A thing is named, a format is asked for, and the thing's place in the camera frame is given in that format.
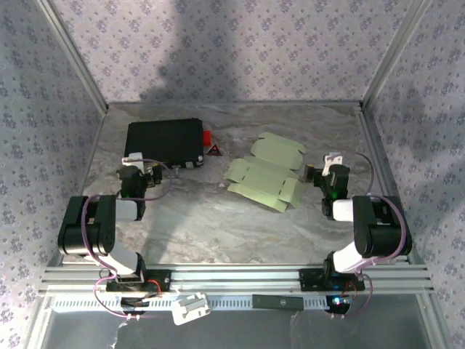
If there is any light green paper box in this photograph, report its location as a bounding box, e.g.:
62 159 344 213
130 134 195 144
222 132 307 214

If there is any black case with metal corners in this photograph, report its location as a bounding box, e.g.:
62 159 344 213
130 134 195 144
122 118 206 179

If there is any flat black rectangular device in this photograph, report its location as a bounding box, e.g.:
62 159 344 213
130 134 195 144
251 294 304 311

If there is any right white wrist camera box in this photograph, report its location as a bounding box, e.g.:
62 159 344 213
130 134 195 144
324 152 344 174

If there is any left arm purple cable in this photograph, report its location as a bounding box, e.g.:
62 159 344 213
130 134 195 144
82 158 174 321

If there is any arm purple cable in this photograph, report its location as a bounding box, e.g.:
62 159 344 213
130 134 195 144
332 151 407 321
82 158 174 321

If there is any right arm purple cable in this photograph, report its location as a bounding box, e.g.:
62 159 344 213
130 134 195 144
332 151 407 321

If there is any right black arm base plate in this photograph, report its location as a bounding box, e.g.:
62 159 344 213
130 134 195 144
299 268 366 292

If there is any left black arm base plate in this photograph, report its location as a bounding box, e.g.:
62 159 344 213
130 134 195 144
105 269 172 294

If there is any long aluminium frame rail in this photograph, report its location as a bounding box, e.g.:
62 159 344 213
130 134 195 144
39 264 436 296

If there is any white plastic bracket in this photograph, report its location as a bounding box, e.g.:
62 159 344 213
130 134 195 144
171 292 212 326

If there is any aluminium frame post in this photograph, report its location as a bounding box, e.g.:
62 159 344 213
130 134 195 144
360 0 434 110
36 0 110 113

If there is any white slotted cable duct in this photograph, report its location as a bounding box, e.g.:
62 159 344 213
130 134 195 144
52 294 352 313

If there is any aluminium frame leg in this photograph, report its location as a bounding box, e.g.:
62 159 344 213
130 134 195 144
27 294 55 349
417 294 455 349

